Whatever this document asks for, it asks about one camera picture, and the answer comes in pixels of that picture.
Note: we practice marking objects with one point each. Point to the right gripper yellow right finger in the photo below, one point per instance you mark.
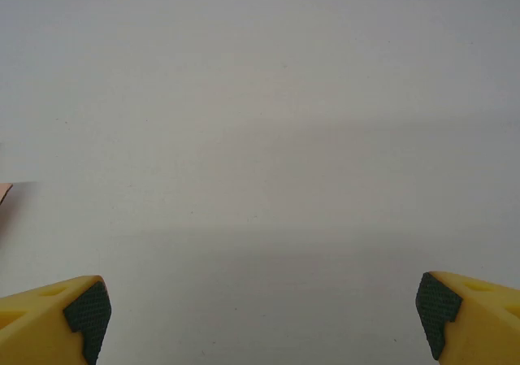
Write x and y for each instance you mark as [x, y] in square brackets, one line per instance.
[483, 324]

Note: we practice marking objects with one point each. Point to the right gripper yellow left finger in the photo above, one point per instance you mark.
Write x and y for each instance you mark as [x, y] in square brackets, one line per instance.
[36, 328]

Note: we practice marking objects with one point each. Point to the pink-brown cardboard box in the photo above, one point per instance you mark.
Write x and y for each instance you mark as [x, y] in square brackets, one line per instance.
[4, 196]

